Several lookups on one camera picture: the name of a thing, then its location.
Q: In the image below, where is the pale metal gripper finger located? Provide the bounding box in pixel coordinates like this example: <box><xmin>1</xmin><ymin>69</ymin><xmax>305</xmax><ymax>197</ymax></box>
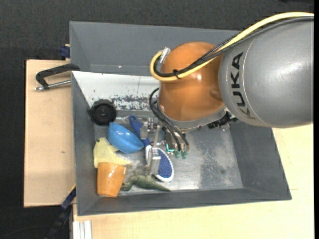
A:
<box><xmin>146</xmin><ymin>146</ymin><xmax>162</xmax><ymax>175</ymax></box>
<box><xmin>139</xmin><ymin>117</ymin><xmax>160</xmax><ymax>139</ymax></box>

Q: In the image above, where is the blue and white brush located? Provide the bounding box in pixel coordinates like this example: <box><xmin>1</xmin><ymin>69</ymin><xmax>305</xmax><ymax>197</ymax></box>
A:
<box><xmin>128</xmin><ymin>115</ymin><xmax>174</xmax><ymax>183</ymax></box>

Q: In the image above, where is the green toy dinosaur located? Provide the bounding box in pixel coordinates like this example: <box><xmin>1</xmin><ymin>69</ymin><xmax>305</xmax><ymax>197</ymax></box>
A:
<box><xmin>120</xmin><ymin>174</ymin><xmax>172</xmax><ymax>192</ymax></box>

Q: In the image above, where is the blue bowl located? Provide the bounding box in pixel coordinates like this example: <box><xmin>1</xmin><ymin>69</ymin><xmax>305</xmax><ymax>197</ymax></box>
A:
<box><xmin>107</xmin><ymin>122</ymin><xmax>145</xmax><ymax>155</ymax></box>

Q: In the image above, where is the black toy wheel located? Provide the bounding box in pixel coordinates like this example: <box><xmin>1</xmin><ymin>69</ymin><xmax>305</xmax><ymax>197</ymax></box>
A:
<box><xmin>89</xmin><ymin>99</ymin><xmax>118</xmax><ymax>127</ymax></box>

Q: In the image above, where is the grey metal bin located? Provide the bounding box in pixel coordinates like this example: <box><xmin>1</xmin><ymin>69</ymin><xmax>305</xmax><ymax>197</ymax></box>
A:
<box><xmin>68</xmin><ymin>20</ymin><xmax>293</xmax><ymax>217</ymax></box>

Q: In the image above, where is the yellow toy duck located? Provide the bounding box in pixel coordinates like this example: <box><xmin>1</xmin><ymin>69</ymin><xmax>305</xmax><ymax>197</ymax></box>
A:
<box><xmin>93</xmin><ymin>136</ymin><xmax>133</xmax><ymax>169</ymax></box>

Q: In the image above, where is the orange cup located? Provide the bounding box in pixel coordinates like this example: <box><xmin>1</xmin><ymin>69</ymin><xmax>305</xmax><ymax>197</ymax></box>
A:
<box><xmin>96</xmin><ymin>161</ymin><xmax>128</xmax><ymax>198</ymax></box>

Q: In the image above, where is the pale wood board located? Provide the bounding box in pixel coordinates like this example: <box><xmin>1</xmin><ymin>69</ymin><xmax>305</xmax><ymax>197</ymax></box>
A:
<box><xmin>23</xmin><ymin>59</ymin><xmax>77</xmax><ymax>208</ymax></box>

